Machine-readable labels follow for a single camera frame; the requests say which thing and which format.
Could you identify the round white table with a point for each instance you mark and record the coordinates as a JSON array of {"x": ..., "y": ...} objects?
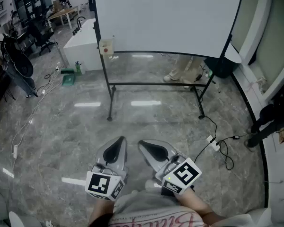
[{"x": 234, "y": 54}]

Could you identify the white power strip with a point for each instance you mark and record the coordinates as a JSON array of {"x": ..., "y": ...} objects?
[
  {"x": 213, "y": 142},
  {"x": 15, "y": 151}
]

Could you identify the wooden table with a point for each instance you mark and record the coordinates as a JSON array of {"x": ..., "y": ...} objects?
[{"x": 61, "y": 14}]

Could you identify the beige box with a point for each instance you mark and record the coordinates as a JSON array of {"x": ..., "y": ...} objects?
[{"x": 106, "y": 45}]

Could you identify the person's left forearm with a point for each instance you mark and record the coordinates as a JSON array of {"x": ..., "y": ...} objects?
[{"x": 100, "y": 209}]

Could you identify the black office chair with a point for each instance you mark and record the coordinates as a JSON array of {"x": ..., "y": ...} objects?
[{"x": 41, "y": 38}]

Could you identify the white shirt with pink print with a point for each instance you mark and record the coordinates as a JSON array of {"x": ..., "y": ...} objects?
[{"x": 151, "y": 204}]

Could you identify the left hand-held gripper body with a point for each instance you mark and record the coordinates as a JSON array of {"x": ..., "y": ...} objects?
[{"x": 97, "y": 183}]

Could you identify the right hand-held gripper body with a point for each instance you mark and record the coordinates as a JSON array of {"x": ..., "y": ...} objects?
[{"x": 185, "y": 172}]

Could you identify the green spray bottle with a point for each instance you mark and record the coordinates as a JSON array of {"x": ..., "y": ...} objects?
[{"x": 78, "y": 68}]

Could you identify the green box on floor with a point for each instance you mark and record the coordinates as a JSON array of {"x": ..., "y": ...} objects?
[{"x": 69, "y": 80}]

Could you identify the black curved faucet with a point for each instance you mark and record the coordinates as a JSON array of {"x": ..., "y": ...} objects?
[{"x": 80, "y": 20}]

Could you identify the white counter block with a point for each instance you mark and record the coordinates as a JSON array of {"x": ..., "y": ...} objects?
[{"x": 81, "y": 46}]

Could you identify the black bin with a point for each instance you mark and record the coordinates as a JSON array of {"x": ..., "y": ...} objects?
[{"x": 224, "y": 67}]

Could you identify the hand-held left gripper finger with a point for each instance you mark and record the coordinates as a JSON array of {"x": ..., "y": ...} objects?
[
  {"x": 125, "y": 155},
  {"x": 117, "y": 159}
]

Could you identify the clear plastic bottle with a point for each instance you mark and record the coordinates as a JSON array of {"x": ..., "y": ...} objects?
[{"x": 83, "y": 68}]

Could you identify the person's right forearm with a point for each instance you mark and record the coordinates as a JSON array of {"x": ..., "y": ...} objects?
[{"x": 194, "y": 202}]

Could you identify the white whiteboard on black stand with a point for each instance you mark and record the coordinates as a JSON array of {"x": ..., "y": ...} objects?
[{"x": 168, "y": 20}]

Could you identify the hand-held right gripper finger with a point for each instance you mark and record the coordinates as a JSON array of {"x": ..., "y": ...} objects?
[
  {"x": 148, "y": 144},
  {"x": 155, "y": 165}
]

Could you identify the white chair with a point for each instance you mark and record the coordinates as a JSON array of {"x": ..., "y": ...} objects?
[{"x": 4, "y": 212}]

